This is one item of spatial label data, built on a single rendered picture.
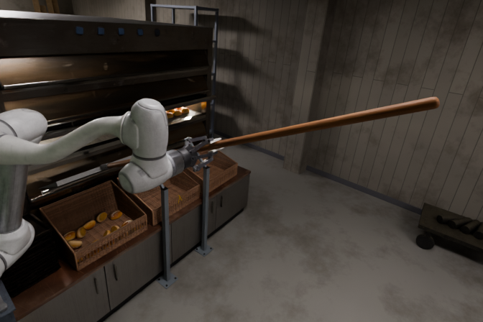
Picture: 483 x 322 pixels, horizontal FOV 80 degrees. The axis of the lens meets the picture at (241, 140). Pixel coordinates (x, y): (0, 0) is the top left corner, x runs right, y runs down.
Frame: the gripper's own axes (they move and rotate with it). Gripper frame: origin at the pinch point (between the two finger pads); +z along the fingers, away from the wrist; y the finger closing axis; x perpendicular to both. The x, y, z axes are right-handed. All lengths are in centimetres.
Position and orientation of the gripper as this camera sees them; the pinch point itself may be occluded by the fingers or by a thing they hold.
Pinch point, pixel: (214, 145)
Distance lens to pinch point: 118.2
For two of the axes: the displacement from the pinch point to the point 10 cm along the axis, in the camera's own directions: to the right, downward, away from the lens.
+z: 5.9, -2.6, 7.7
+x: 7.6, -1.4, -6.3
